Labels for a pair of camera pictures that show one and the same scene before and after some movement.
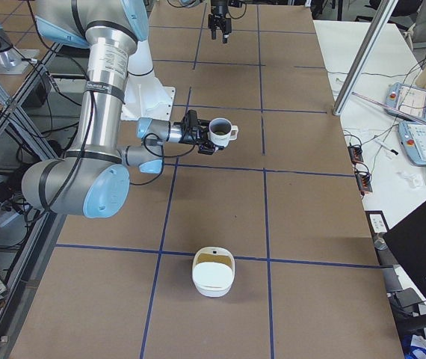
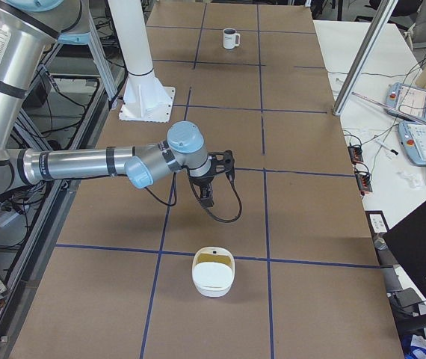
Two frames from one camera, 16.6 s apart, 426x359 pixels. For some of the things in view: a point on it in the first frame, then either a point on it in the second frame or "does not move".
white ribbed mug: (221, 132) → (231, 38)
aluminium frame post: (368, 46) does not move
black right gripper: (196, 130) → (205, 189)
